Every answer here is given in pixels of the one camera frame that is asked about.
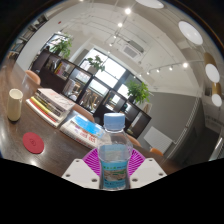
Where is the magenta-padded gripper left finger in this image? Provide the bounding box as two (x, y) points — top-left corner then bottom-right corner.
(61, 148), (101, 190)

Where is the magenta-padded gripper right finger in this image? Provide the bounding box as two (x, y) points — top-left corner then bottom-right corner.
(127, 148), (168, 190)

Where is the clear water bottle blue cap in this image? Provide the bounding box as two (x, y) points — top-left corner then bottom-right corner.
(97, 112), (134, 191)

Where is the large white book red print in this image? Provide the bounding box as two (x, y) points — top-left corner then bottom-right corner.
(59, 114), (107, 150)

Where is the thin blue book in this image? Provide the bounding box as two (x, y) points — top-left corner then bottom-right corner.
(71, 114), (106, 138)

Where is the flat round red coaster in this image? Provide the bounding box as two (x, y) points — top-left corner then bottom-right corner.
(22, 131), (45, 155)

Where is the white book red edge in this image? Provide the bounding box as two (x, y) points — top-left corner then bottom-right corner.
(25, 98), (62, 129)

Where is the yellow spined book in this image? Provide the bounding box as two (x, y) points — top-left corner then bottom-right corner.
(29, 96), (64, 118)

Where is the grey white covered book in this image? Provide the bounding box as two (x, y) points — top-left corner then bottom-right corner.
(35, 87), (76, 112)

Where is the wide green potted plant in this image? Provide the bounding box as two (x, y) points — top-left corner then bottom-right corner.
(126, 80), (151, 104)

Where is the dark cubby shelf unit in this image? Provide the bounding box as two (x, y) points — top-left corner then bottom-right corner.
(30, 49), (153, 139)

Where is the cream ceramic cup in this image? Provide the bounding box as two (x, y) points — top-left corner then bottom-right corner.
(7, 88), (24, 122)

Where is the orange chairs group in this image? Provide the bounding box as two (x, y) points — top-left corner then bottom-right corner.
(24, 69), (164, 157)

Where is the small leafy potted plant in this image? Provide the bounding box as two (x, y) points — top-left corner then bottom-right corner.
(87, 54), (106, 73)

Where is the ceiling air conditioner unit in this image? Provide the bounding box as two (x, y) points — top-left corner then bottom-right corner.
(121, 44), (145, 61)

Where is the bushy potted plant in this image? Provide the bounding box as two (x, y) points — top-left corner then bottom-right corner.
(49, 33), (74, 60)

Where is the tall bookshelf with books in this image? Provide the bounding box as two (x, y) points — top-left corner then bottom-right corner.
(8, 14), (48, 60)

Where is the ceiling spot lights group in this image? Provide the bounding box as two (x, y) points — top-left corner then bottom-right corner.
(79, 0), (190, 76)

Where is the white wall radiator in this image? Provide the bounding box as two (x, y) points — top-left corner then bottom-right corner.
(143, 126), (174, 154)

